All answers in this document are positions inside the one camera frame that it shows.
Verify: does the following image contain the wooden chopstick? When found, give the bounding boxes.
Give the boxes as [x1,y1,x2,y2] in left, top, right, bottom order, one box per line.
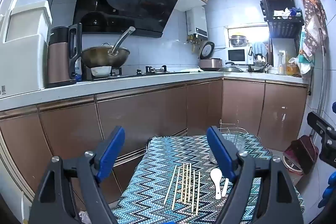
[195,171,201,215]
[180,163,185,202]
[171,167,181,211]
[163,165,177,205]

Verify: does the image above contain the maroon dustpan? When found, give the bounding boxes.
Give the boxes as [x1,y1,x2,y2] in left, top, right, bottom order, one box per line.
[284,135,319,174]

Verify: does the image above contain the lower copper cabinets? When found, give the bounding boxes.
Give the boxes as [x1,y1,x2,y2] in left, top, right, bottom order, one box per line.
[1,79,307,203]

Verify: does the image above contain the zigzag woven table mat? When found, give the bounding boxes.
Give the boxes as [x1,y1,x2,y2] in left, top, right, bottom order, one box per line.
[111,134,305,224]

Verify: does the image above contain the orange liquid bottle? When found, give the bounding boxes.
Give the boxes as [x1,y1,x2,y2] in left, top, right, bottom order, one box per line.
[285,57,299,76]

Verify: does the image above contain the clear spray bottle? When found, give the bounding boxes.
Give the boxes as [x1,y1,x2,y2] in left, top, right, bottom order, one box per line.
[277,51,285,75]

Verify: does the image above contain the white bowl under wok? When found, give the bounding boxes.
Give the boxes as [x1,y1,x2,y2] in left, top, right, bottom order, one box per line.
[91,66,112,77]

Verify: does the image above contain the gas stove top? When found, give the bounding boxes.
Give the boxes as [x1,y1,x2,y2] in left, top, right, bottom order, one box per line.
[81,65,203,81]

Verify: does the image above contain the glass pan lid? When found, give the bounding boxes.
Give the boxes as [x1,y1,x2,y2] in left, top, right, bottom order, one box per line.
[219,61,243,72]

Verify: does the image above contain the blue grey hanging towel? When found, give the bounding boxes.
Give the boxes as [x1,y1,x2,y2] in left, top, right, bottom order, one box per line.
[252,42,267,57]

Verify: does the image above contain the copper rice cooker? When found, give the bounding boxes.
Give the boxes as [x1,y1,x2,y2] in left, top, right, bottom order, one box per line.
[198,41,223,71]

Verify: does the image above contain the brown patterned hanging apron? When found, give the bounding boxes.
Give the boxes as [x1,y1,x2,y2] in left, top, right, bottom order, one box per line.
[300,0,327,60]

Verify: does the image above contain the white microwave oven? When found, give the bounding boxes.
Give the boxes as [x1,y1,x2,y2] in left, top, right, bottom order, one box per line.
[227,46,253,65]

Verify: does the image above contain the steel pot on microwave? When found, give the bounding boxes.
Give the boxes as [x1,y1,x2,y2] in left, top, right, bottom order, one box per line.
[229,35,248,47]

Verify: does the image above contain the copper electric kettle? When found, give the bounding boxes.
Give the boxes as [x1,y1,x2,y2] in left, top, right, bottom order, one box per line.
[47,23,82,88]

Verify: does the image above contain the white storage box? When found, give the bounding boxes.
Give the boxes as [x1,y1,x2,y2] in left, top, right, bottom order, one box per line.
[1,1,52,98]

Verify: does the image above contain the white water heater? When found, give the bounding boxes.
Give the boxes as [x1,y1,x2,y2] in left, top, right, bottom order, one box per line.
[186,6,208,39]

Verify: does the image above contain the black range hood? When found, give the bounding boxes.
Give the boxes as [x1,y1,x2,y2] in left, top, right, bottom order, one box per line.
[73,0,178,38]

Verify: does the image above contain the wire utensil drainer basket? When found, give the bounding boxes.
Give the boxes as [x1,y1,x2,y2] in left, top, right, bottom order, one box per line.
[218,120,268,157]

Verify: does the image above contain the brass wok with handle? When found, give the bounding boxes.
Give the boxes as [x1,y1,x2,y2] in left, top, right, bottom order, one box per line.
[81,26,135,68]

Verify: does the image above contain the black wall dish rack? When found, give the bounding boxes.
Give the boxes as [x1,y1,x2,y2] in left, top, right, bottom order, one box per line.
[260,0,303,39]

